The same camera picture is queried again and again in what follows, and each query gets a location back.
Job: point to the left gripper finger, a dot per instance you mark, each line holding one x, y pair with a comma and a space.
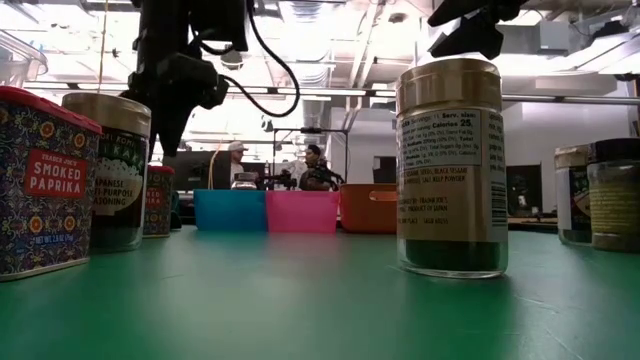
172, 130

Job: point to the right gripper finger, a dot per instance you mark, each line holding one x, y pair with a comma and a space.
480, 9
475, 40

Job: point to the furikake jar gold lid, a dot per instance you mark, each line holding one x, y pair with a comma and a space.
572, 200
450, 175
122, 175

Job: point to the small smoked paprika tin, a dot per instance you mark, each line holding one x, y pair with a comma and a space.
159, 205

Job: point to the black-lid jar yellow-green spice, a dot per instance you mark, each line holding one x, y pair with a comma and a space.
615, 200

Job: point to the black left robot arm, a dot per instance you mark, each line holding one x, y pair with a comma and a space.
165, 25

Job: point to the background black robot arm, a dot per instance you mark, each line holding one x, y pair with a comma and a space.
285, 179

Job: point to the black computer monitor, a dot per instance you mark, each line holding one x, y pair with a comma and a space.
192, 170

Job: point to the person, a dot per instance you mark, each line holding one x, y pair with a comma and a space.
315, 172
236, 162

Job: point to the dark green cloth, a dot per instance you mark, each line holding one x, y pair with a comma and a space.
176, 215

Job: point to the small clear glass jar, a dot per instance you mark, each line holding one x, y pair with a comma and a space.
244, 181

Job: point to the blue plastic bin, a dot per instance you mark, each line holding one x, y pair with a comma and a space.
230, 210

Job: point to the large smoked paprika tin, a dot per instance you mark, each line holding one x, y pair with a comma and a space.
50, 200

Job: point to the pink plastic bin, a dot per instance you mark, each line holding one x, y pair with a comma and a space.
302, 212

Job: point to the orange plastic bin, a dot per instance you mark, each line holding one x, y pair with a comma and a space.
367, 210

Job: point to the green table mat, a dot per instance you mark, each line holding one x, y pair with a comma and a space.
300, 300

